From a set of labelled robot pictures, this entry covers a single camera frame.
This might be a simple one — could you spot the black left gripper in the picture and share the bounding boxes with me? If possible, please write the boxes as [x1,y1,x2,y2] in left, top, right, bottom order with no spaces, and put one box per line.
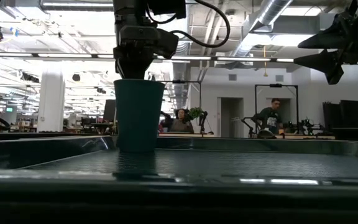
[112,0,186,80]

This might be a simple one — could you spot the dark green plastic cup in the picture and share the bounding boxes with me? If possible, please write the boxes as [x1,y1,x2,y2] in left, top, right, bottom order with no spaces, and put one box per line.
[113,78,166,154]

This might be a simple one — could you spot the dark textured serving tray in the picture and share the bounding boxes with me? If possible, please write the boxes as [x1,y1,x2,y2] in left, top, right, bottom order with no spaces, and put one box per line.
[0,134,358,224]

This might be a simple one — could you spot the black computer monitor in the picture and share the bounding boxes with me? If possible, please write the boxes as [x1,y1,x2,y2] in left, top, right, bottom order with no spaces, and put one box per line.
[103,99,117,123]

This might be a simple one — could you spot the black equipment boxes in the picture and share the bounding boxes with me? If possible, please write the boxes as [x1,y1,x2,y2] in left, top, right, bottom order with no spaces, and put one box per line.
[322,100,358,129]

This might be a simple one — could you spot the seated person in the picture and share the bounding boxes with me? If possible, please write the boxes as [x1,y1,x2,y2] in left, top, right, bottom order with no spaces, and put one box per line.
[160,108,195,134]

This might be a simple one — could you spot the green potted plant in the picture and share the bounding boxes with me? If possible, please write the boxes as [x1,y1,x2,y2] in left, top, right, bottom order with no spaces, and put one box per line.
[188,106,205,121]

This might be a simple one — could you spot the standing person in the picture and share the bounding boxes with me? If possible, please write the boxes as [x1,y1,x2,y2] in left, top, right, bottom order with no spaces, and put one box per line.
[257,98,285,135]

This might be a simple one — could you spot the wooden background table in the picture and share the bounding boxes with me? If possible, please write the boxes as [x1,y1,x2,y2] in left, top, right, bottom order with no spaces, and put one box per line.
[273,133,336,141]

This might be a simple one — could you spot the white round pillar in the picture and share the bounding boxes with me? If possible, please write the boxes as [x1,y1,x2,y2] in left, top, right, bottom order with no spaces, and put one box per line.
[36,69,66,133]

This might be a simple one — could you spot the black metal station frame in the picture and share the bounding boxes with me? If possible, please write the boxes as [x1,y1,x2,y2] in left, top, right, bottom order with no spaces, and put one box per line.
[254,83,300,135]
[159,80,203,135]

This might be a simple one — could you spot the silver ceiling air duct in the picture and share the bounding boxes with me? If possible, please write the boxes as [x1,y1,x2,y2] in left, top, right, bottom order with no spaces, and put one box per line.
[228,0,294,58]

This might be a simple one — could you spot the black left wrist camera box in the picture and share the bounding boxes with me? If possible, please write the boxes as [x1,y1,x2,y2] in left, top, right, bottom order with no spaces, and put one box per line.
[149,0,187,20]

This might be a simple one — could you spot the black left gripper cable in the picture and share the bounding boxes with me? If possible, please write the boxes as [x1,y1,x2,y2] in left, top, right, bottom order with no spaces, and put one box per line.
[144,0,231,49]

